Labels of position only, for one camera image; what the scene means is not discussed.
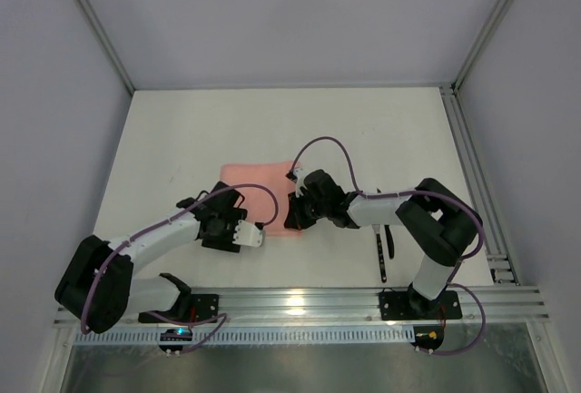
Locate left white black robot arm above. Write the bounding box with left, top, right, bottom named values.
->
left=54, top=182, right=263, bottom=334

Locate slotted grey cable duct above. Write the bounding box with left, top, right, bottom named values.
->
left=74, top=324, right=413, bottom=346

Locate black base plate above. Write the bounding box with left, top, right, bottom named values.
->
left=378, top=287, right=463, bottom=320
left=138, top=293, right=219, bottom=325

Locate black handled knife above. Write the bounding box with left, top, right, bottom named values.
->
left=384, top=225, right=395, bottom=260

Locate aluminium corner post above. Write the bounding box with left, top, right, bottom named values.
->
left=74, top=0, right=136, bottom=96
left=451, top=0, right=515, bottom=93

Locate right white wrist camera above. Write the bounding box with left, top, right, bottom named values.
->
left=285, top=167, right=309, bottom=198

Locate black controller board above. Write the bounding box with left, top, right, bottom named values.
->
left=158, top=327, right=192, bottom=357
left=411, top=325, right=445, bottom=353

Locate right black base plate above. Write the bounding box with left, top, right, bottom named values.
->
left=378, top=287, right=463, bottom=320

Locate left aluminium corner post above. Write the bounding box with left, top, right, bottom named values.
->
left=74, top=0, right=136, bottom=96

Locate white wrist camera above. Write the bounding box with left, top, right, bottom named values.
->
left=285, top=167, right=309, bottom=198
left=232, top=220, right=264, bottom=247

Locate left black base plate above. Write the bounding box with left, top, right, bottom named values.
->
left=138, top=293, right=219, bottom=325

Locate black handled fork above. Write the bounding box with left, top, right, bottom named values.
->
left=372, top=225, right=387, bottom=283

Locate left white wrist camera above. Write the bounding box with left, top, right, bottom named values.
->
left=232, top=220, right=264, bottom=247

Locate aluminium front rail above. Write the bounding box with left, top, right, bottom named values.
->
left=53, top=286, right=550, bottom=326

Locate pink cloth napkin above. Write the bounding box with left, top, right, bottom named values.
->
left=220, top=161, right=300, bottom=237

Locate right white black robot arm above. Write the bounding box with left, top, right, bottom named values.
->
left=284, top=169, right=484, bottom=319

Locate right black controller board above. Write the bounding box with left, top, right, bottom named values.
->
left=411, top=325, right=445, bottom=353

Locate right aluminium side rail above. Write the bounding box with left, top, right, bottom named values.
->
left=439, top=85, right=520, bottom=286

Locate right aluminium corner post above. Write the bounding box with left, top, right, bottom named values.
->
left=451, top=0, right=515, bottom=93

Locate left black controller board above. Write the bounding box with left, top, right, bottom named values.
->
left=158, top=327, right=192, bottom=357

